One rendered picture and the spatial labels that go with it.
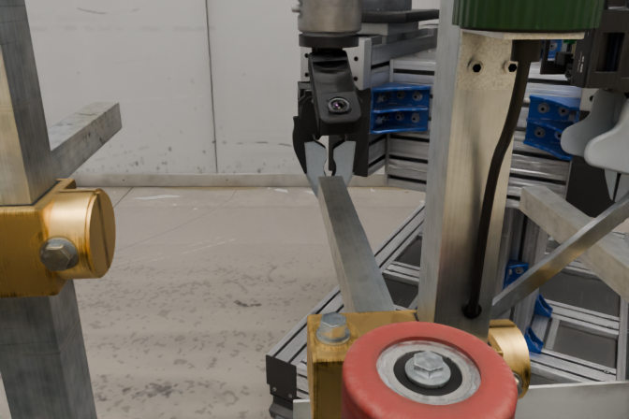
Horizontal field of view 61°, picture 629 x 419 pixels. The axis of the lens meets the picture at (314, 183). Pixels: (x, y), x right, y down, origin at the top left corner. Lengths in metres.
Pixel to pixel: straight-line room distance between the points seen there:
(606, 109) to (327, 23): 0.29
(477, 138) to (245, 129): 2.79
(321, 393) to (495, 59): 0.21
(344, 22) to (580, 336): 1.22
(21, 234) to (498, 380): 0.24
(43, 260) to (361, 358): 0.17
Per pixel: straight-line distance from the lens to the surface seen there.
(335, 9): 0.61
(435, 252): 0.32
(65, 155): 0.47
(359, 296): 0.40
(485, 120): 0.29
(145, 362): 1.81
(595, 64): 0.42
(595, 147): 0.45
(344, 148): 0.65
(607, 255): 0.56
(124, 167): 3.28
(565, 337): 1.62
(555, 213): 0.64
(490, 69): 0.28
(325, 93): 0.58
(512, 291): 0.42
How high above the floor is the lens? 1.07
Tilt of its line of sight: 20 degrees down
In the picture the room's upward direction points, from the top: straight up
